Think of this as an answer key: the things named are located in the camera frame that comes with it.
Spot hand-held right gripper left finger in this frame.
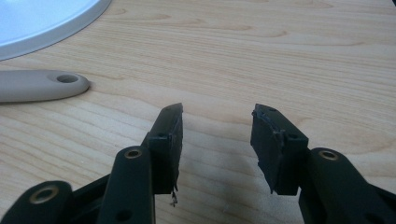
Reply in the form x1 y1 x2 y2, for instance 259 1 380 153
140 103 184 207

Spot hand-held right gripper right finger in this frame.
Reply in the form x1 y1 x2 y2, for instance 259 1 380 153
249 103 310 196

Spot white round plate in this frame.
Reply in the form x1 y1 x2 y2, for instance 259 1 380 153
0 0 113 62

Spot beige utensil handle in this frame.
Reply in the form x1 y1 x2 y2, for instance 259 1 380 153
0 69 92 104

